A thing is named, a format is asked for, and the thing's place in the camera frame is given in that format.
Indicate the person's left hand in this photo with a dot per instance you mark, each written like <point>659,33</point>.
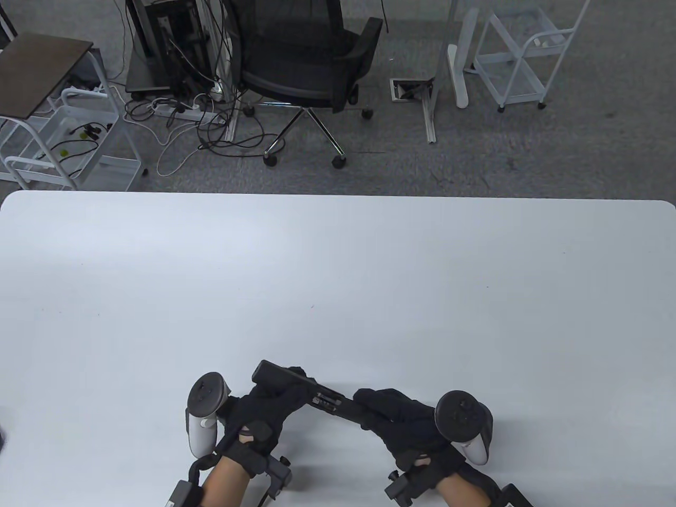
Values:
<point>254,414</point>

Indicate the person's right hand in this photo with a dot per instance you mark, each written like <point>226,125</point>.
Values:
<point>409,422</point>

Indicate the person's left fingers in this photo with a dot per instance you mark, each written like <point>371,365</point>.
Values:
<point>293,381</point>

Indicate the person's right fingers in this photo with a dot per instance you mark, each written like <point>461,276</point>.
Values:
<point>376,404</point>

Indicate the long black hand tool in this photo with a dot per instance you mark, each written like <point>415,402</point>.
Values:
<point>328,400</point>

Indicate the person's left forearm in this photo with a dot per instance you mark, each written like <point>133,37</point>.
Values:
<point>224,483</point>

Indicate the person's right forearm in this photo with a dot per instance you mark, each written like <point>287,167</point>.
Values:
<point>463,491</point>

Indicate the white and black right controller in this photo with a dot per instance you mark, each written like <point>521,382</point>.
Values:
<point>465,422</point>

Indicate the white and black controller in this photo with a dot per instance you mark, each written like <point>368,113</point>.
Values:
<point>203,414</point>
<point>465,422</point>

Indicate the white and black left controller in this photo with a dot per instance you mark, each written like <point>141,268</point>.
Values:
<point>203,414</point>

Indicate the white desk leg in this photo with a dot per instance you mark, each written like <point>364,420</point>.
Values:
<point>232,113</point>

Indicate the white power strip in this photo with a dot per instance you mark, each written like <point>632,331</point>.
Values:
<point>179,112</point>

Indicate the floor socket box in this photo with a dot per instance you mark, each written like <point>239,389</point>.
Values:
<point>407,88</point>

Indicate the black office chair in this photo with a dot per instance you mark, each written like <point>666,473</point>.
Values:
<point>301,58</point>

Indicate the white curved desk foot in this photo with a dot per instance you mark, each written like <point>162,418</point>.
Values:
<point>458,74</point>

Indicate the black equipment rack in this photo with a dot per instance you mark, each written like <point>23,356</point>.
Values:
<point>163,47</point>

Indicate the white cart with brown top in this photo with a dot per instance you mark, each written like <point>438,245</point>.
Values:
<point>42,74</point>

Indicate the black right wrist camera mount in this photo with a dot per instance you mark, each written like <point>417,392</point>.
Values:
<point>404,486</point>

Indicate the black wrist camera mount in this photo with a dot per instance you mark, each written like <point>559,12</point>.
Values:
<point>185,488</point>
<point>404,486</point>

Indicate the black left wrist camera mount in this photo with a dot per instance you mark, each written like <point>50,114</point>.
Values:
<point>185,488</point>

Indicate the silver aluminium frame leg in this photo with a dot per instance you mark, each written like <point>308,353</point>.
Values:
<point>430,116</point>

